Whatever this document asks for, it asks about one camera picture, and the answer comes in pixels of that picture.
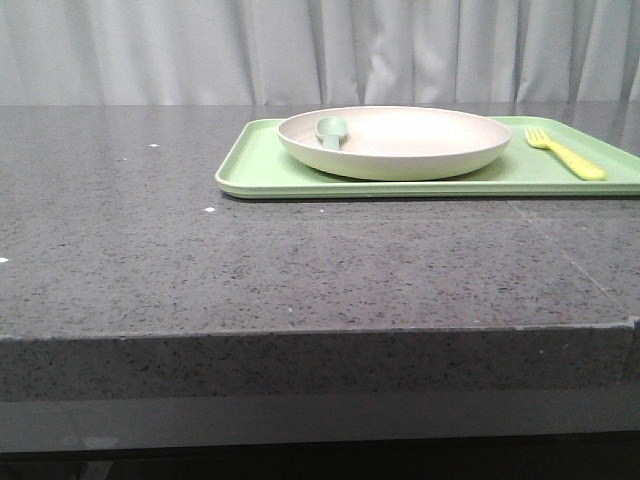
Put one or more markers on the grey pleated curtain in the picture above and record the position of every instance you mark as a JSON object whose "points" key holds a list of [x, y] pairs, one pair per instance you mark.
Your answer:
{"points": [[317, 52]]}

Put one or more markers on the yellow plastic fork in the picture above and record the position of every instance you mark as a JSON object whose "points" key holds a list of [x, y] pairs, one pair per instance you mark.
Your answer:
{"points": [[579, 166]]}

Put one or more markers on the beige round plate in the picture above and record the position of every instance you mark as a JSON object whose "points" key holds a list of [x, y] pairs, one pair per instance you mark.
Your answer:
{"points": [[397, 143]]}

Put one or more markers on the sage green spoon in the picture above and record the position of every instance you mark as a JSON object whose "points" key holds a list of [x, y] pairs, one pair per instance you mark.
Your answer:
{"points": [[331, 132]]}

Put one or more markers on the light green plastic tray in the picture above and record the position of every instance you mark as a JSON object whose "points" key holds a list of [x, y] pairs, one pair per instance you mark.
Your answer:
{"points": [[258, 167]]}

